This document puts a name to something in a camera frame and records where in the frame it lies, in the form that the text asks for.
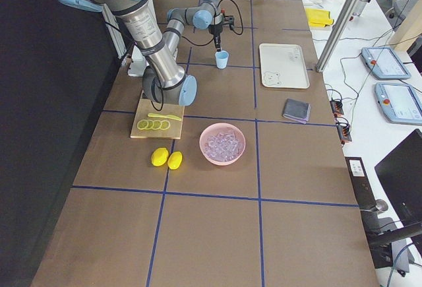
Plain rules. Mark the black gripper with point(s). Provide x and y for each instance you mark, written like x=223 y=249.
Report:
x=215 y=30

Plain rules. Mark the light blue plastic cup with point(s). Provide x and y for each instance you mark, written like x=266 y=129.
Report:
x=221 y=58

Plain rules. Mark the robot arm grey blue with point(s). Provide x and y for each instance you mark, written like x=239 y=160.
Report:
x=163 y=80
x=206 y=16

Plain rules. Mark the pile of clear ice cubes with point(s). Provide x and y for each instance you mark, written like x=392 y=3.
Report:
x=223 y=146

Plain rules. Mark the cream bear tray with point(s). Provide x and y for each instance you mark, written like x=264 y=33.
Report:
x=283 y=66

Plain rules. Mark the yellow plastic knife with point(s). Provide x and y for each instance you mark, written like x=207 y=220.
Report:
x=162 y=116

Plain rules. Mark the bamboo cutting board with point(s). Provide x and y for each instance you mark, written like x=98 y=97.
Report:
x=146 y=106

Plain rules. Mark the pink bowl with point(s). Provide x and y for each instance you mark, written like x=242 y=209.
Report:
x=215 y=128

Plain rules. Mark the grey folded cloth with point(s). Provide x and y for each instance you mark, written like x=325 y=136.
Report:
x=296 y=110

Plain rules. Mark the yellow cloth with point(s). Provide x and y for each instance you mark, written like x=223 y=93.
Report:
x=318 y=17

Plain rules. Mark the whole lemon lower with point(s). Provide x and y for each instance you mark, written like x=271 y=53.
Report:
x=175 y=159

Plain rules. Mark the whole lemon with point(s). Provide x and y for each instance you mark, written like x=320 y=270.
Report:
x=159 y=157
x=175 y=159

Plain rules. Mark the whole lemon upper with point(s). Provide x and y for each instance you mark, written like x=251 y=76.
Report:
x=159 y=157

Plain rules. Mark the orange black connector box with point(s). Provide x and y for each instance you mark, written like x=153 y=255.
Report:
x=337 y=107

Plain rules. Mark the teach pendant upper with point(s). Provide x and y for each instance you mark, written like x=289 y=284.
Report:
x=384 y=63

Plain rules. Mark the teach pendant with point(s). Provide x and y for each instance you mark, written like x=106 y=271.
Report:
x=384 y=63
x=399 y=103

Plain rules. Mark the teach pendant lower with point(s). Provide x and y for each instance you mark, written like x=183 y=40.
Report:
x=399 y=103

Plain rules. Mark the black monitor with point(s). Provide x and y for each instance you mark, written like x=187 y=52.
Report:
x=399 y=174

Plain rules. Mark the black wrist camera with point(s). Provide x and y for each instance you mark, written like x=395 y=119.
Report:
x=228 y=20

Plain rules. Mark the aluminium frame post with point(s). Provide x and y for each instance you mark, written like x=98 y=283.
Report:
x=335 y=35

